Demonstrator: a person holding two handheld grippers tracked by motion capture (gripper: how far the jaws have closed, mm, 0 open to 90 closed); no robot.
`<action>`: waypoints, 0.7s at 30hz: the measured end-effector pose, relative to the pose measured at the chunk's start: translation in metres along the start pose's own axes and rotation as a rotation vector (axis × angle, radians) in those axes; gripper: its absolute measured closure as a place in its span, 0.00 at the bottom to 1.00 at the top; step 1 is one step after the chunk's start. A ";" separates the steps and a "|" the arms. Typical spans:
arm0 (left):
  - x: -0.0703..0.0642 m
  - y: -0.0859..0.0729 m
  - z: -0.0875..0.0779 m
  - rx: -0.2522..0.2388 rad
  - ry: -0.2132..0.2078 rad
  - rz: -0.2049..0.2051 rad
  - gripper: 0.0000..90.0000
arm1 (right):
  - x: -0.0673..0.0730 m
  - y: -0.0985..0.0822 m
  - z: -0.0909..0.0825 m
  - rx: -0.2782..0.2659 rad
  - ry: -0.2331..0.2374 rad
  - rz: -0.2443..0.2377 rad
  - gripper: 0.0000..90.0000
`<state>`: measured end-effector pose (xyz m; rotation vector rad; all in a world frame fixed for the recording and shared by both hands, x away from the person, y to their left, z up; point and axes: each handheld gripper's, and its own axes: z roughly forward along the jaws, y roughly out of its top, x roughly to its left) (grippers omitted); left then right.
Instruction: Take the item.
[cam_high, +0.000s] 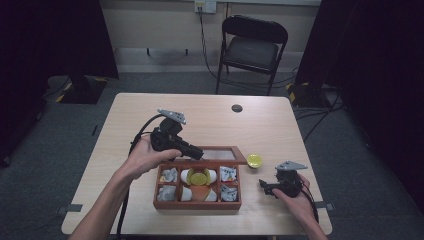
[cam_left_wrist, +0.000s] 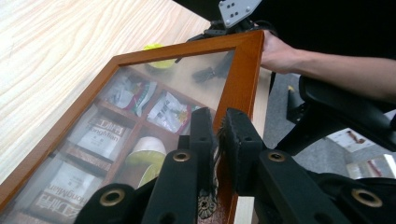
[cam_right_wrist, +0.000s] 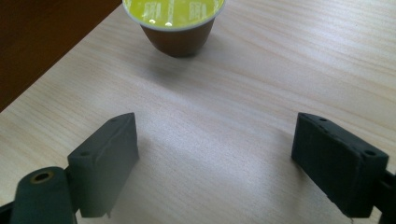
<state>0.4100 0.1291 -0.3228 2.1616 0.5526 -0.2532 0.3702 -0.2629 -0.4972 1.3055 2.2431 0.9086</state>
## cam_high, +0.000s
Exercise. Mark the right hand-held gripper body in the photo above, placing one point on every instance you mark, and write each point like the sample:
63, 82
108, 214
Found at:
290, 183

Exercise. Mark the black curtain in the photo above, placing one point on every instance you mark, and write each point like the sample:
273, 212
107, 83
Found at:
373, 66
50, 36

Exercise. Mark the wooden box with glass lid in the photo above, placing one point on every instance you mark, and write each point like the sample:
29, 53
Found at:
196, 205

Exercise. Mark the person's right hand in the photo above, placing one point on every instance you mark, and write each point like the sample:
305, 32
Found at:
301, 205

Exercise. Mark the black folding chair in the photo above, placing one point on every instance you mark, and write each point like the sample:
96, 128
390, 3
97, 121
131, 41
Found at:
251, 50

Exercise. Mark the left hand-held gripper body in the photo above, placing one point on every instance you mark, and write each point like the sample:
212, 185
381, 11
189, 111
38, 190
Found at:
166, 138

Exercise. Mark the small white packet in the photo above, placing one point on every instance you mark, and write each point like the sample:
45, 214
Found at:
211, 195
185, 176
213, 176
186, 194

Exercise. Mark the grey table bracket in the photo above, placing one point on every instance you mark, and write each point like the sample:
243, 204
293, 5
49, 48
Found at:
68, 209
326, 206

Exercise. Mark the black stand base yellow tape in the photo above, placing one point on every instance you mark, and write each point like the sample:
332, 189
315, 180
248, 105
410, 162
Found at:
306, 95

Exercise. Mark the white wall socket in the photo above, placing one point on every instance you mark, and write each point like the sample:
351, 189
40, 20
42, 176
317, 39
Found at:
205, 5

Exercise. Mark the person's left hand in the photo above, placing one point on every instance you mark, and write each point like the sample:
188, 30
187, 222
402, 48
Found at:
143, 160

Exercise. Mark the group of silver foil sachets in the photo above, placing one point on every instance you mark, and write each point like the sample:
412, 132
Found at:
166, 193

